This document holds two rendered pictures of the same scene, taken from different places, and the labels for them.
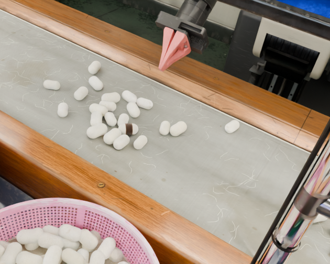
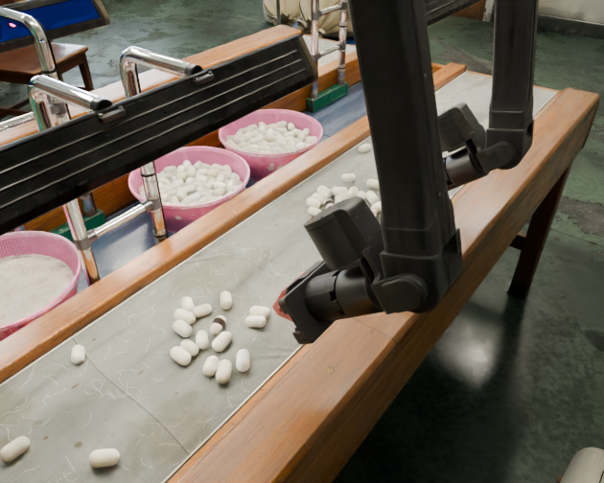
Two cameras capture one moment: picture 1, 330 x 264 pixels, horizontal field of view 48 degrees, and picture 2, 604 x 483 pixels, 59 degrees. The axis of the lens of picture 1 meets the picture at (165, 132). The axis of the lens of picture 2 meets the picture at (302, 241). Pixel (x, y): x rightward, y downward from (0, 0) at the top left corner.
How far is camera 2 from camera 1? 111 cm
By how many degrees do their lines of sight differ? 76
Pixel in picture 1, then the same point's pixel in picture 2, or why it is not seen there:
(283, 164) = not seen: hidden behind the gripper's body
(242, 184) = (269, 265)
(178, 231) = (218, 216)
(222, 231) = (223, 247)
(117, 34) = (491, 195)
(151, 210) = (237, 206)
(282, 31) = not seen: outside the picture
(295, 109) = (385, 320)
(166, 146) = not seen: hidden behind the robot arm
